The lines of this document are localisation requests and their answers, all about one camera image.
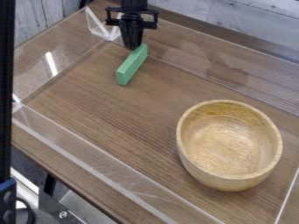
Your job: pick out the green rectangular block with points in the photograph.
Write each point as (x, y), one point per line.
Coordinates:
(134, 61)

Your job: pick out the brown wooden bowl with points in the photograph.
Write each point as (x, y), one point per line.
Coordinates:
(229, 143)

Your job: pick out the clear acrylic barrier wall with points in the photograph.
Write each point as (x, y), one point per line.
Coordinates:
(115, 132)

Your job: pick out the grey metal base plate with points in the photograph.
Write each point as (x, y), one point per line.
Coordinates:
(49, 213)

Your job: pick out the black table leg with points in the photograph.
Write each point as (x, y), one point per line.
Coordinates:
(50, 184)

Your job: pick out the clear acrylic corner bracket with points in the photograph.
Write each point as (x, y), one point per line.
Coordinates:
(99, 28)

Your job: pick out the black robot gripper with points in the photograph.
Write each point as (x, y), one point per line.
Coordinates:
(133, 10)

